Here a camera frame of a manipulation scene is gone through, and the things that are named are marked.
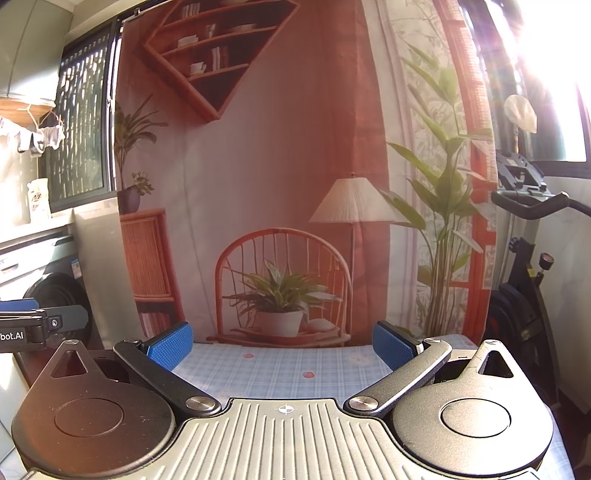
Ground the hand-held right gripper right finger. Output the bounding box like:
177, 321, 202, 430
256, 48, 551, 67
344, 320, 529, 418

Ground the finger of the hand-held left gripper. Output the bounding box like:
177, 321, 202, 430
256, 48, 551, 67
0, 298, 89, 345

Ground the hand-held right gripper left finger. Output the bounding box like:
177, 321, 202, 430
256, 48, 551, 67
46, 322, 221, 418

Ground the grey washing machine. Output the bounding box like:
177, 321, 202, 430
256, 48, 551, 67
0, 232, 94, 416

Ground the blue plaid tablecloth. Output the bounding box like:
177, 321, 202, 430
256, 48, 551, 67
172, 333, 580, 480

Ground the white detergent bag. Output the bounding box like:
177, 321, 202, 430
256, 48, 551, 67
27, 178, 52, 220

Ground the black exercise bike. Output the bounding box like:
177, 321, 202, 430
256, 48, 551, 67
487, 152, 591, 416

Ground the hanging white grey laundry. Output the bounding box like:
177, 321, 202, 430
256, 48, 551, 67
0, 115, 66, 156

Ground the window with lattice screen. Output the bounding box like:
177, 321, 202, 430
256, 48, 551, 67
45, 27, 122, 214

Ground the printed room backdrop cloth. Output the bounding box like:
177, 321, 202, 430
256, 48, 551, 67
113, 0, 500, 348

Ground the hanging white cloth bag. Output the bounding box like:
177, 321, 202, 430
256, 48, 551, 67
503, 94, 539, 136

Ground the sunlit window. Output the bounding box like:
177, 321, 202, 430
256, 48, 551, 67
462, 0, 591, 164

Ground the grey wall cabinet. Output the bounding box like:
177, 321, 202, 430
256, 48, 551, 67
0, 0, 75, 101

